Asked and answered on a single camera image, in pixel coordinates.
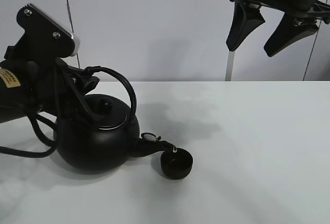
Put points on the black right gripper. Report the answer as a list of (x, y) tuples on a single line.
[(298, 23)]

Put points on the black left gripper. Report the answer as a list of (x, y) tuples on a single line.
[(31, 80)]

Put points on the black metal teapot kettle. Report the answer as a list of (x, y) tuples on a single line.
[(110, 142)]

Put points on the small black teacup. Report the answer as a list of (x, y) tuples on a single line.
[(176, 165)]

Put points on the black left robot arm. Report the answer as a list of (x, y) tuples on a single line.
[(60, 102)]

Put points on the white vertical post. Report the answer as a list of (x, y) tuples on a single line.
[(229, 66)]

